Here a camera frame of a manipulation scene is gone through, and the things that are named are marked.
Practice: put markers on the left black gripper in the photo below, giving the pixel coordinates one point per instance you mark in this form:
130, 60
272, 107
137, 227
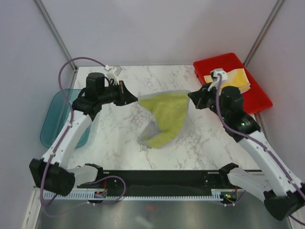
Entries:
125, 97

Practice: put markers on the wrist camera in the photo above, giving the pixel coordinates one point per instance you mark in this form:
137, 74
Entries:
113, 73
219, 76

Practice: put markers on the grey slotted cable duct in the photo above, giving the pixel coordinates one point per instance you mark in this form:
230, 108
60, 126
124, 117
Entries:
92, 195

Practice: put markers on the right aluminium frame post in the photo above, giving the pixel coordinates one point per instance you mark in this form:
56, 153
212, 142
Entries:
264, 30

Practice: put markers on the red plastic tray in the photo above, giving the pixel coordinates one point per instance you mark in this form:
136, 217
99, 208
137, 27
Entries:
255, 99

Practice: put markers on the aluminium frame post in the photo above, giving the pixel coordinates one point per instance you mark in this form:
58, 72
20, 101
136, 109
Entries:
264, 30
52, 28

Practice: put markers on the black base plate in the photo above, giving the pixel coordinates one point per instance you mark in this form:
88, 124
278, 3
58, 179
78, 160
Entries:
170, 182

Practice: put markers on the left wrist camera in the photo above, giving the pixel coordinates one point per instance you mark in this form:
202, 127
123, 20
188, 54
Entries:
113, 73

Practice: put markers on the grey green towel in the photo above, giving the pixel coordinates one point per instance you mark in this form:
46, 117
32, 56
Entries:
169, 110

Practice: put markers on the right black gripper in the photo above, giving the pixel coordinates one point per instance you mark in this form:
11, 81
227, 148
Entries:
198, 97

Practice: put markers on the teal plastic basket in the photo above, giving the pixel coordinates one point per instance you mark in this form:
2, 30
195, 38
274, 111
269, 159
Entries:
57, 116

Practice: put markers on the yellow towel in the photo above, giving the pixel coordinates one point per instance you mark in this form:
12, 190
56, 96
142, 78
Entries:
236, 78

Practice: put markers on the left aluminium frame post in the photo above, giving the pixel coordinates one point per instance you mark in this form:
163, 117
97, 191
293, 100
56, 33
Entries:
52, 28

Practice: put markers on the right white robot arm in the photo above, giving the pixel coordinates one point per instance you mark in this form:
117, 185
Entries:
281, 191

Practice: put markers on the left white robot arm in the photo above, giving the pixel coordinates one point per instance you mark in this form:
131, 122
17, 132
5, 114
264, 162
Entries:
51, 172

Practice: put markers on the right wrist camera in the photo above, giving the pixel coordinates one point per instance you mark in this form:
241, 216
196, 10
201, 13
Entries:
219, 76

